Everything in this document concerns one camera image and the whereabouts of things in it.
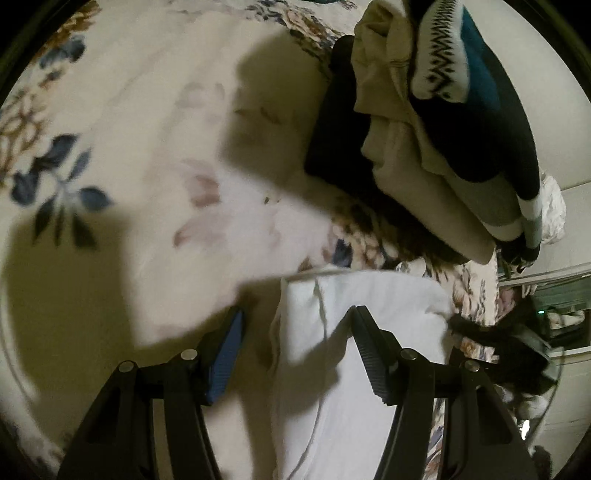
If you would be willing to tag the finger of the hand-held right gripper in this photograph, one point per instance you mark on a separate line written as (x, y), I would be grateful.
(468, 328)

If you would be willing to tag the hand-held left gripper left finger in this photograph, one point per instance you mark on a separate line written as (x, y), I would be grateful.
(227, 357)

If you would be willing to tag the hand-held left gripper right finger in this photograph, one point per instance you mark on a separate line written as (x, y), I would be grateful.
(369, 355)

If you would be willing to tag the white cloth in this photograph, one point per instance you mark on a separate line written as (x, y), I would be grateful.
(369, 290)

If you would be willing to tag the cream folded garment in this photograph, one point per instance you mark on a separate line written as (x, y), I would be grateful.
(429, 198)

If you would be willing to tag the white crumpled fabric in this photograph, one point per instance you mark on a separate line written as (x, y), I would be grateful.
(553, 210)

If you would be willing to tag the floral bed sheet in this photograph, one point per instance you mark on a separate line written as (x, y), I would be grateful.
(152, 152)

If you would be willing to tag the navy teal patterned sweater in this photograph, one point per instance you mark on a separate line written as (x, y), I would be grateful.
(489, 106)

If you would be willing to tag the black folded garment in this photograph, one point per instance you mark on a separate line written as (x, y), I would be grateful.
(337, 124)

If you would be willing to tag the beige crumpled garment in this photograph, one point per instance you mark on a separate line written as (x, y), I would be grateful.
(381, 69)

